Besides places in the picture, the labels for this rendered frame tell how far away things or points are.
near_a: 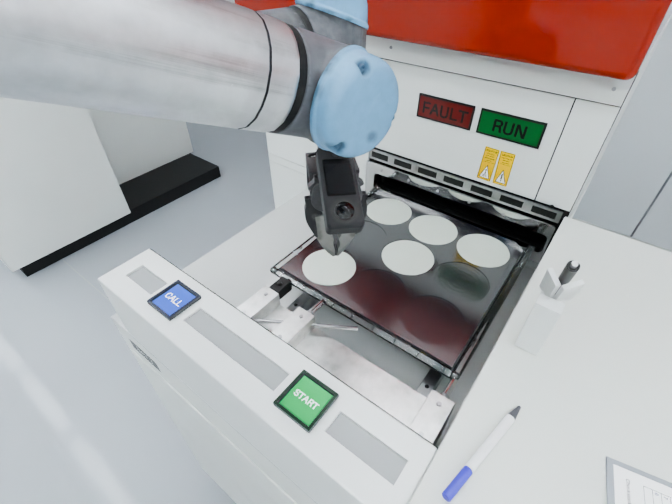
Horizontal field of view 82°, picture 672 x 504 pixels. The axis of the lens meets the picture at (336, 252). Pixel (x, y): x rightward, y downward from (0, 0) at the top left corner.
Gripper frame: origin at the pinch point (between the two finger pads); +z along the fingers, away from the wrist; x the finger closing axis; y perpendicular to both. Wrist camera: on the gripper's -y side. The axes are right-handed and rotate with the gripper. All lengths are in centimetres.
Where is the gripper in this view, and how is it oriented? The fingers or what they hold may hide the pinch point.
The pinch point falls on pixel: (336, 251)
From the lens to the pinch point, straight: 61.5
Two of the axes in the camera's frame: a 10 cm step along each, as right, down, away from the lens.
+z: 0.0, 7.5, 6.6
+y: -1.5, -6.5, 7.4
